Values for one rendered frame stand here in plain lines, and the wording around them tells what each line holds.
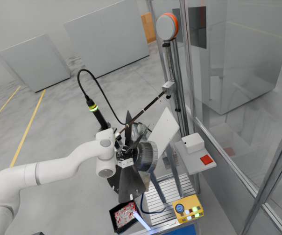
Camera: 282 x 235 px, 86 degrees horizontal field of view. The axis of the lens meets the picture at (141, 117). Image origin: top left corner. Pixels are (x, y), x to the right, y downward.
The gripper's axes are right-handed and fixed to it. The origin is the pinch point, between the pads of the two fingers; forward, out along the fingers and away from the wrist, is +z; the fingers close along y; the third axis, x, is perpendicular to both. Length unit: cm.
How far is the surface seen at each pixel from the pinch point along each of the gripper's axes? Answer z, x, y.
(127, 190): -19.1, -41.4, -3.4
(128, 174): -9.6, -39.4, -0.7
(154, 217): -3, -150, -7
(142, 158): 1.8, -42.2, 11.0
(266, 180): -43, -33, 70
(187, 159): 7, -72, 47
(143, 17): 783, -47, 183
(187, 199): -33, -51, 31
